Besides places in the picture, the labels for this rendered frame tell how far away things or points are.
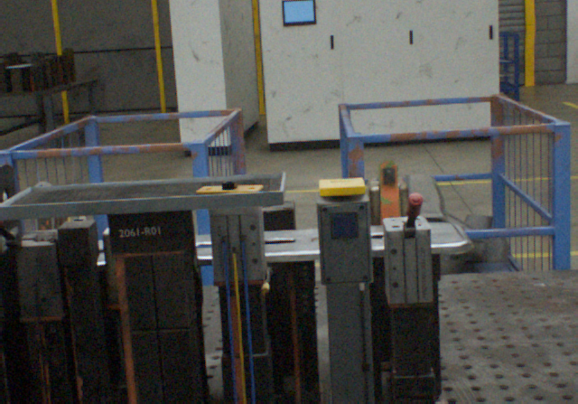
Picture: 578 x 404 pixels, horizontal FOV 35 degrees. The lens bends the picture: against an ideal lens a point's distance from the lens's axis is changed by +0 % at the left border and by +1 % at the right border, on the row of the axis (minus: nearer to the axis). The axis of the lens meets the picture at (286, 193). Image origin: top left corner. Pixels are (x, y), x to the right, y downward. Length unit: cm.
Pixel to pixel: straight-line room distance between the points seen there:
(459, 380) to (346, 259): 60
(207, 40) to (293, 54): 89
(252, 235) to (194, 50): 809
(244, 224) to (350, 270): 22
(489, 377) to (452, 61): 780
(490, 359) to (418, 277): 50
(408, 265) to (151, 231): 40
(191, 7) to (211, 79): 75
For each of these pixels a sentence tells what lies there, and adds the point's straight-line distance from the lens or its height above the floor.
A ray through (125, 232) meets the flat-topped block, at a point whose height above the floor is 112.
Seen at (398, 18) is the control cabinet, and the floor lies 130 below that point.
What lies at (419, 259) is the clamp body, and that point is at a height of 101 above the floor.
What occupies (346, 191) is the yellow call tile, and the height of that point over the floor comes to 115.
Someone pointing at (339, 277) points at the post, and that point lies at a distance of 120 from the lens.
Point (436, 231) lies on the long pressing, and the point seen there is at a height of 100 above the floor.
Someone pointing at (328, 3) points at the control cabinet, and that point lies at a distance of 932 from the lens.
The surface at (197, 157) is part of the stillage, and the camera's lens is 337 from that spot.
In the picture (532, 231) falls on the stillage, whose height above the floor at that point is 55.
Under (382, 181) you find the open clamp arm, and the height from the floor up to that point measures 107.
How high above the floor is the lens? 138
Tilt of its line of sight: 11 degrees down
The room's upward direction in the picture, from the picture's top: 4 degrees counter-clockwise
